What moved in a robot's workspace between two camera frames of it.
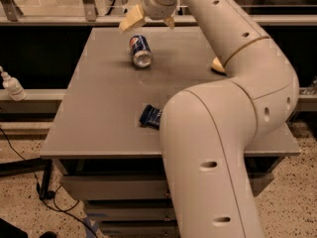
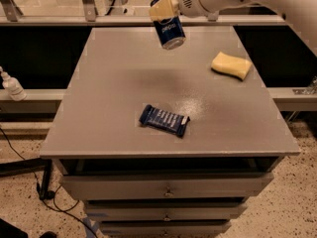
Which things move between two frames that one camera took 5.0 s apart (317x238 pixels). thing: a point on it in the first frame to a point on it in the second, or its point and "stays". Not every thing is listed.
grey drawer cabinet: [112, 163] stays
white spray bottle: [13, 86] stays
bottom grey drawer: [140, 228] stays
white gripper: [158, 8] to [188, 0]
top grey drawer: [132, 186] stays
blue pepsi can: [141, 51] to [169, 31]
